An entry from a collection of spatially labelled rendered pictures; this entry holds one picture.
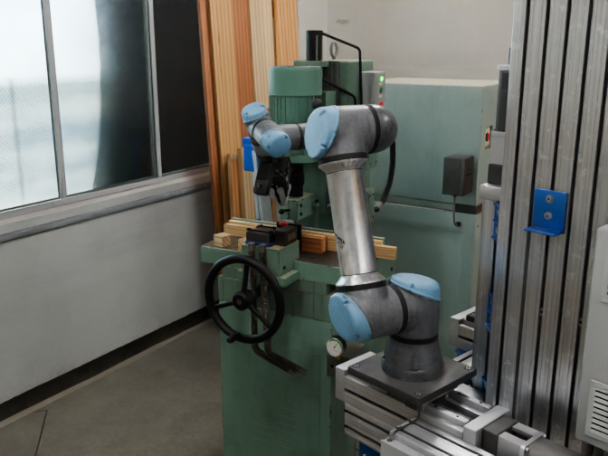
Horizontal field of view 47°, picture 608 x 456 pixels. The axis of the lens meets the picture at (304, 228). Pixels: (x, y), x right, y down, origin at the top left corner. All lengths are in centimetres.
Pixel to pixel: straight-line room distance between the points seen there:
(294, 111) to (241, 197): 155
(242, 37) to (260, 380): 212
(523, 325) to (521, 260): 15
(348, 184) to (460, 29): 306
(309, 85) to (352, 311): 95
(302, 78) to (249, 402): 114
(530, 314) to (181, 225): 251
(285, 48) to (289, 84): 203
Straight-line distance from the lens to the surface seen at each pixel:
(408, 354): 167
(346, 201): 157
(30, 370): 337
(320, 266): 222
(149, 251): 370
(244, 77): 400
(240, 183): 374
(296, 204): 235
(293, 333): 235
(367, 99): 253
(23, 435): 325
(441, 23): 460
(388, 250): 228
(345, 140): 157
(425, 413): 169
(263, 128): 197
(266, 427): 257
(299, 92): 226
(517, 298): 167
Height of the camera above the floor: 158
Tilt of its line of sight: 15 degrees down
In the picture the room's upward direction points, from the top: straight up
